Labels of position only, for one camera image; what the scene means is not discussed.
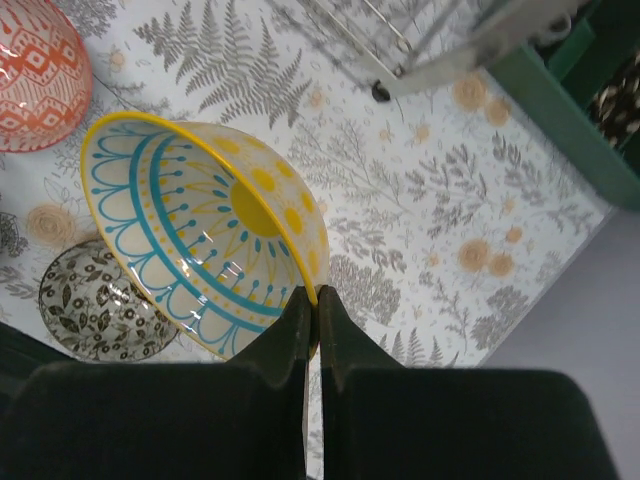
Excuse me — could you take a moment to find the green compartment organizer tray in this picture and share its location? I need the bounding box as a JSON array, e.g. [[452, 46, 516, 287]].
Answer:
[[489, 1, 639, 211]]

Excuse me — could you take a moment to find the yellow and teal patterned bowl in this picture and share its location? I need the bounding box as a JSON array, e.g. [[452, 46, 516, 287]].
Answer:
[[80, 111, 330, 359]]

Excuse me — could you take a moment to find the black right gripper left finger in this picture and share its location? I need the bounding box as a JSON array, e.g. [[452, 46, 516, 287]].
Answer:
[[1, 290, 312, 479]]

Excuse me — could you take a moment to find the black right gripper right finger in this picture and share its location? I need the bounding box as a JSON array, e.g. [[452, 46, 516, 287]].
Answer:
[[318, 286, 618, 479]]

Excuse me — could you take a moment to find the stainless steel dish rack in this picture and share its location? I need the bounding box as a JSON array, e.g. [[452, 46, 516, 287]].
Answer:
[[267, 0, 601, 105]]

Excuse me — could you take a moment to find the orange geometric patterned bowl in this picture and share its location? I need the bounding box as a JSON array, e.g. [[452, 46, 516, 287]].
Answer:
[[1, 1, 93, 153]]

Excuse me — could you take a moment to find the black leaf patterned bowl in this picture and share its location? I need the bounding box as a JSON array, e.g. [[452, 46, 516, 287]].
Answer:
[[38, 239, 177, 362]]

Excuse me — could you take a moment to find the floral patterned table mat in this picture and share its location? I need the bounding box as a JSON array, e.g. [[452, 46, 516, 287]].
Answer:
[[60, 1, 608, 366]]

